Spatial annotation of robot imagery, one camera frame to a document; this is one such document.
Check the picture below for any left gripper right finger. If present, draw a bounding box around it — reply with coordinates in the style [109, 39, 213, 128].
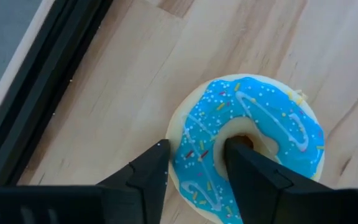
[224, 136, 338, 224]

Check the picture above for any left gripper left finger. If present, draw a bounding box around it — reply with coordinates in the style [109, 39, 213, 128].
[96, 139, 172, 224]

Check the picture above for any blue iced donut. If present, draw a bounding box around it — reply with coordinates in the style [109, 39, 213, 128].
[165, 73, 326, 224]

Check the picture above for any black table frame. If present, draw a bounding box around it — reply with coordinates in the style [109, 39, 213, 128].
[0, 0, 114, 187]

